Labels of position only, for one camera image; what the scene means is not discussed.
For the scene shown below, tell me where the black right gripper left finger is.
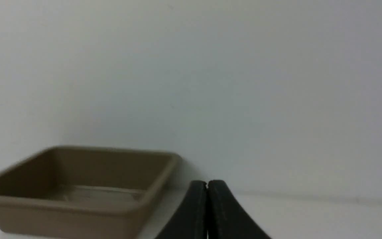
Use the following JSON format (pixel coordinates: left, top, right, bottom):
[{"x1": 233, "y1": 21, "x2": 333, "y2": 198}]
[{"x1": 156, "y1": 180, "x2": 207, "y2": 239}]

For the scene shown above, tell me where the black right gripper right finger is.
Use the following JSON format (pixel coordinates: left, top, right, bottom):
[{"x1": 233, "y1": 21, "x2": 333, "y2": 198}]
[{"x1": 207, "y1": 180, "x2": 270, "y2": 239}]

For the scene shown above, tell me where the brown plastic bin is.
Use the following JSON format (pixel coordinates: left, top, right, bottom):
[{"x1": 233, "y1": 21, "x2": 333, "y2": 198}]
[{"x1": 0, "y1": 146, "x2": 181, "y2": 239}]

